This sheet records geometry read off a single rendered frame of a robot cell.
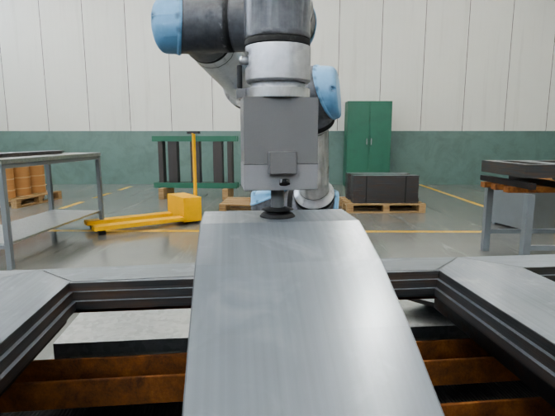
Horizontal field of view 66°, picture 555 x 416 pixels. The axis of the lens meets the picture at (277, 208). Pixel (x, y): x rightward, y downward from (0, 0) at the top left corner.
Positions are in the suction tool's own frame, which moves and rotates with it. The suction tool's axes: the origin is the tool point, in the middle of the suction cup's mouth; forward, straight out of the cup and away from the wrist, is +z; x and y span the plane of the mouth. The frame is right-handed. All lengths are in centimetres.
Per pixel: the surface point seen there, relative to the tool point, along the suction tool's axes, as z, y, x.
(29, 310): 15.7, -36.2, 16.3
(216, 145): 7, -6, 762
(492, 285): 15.8, 41.6, 17.1
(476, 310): 18.0, 35.2, 11.6
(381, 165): 57, 367, 893
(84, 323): 34, -40, 53
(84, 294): 17.8, -31.7, 28.4
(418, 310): 34, 44, 49
